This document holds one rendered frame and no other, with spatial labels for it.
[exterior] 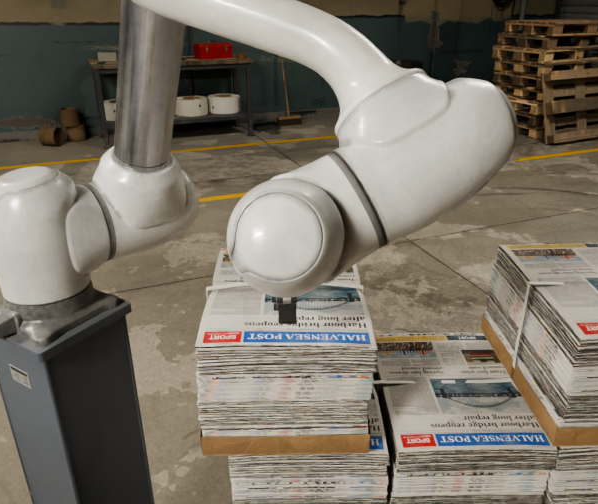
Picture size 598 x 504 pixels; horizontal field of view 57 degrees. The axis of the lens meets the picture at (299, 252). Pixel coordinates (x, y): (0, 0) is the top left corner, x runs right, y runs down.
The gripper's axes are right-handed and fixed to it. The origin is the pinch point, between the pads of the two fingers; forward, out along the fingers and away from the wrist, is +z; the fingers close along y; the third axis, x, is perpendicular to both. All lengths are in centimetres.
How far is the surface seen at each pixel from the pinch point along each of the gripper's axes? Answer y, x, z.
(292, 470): 38.2, 0.6, 15.4
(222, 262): 0.9, -13.4, 27.3
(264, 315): 10.2, -4.0, 8.9
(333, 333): 12.8, 7.3, 4.5
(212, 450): 33.1, -13.0, 11.0
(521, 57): -250, 274, 555
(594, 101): -197, 358, 552
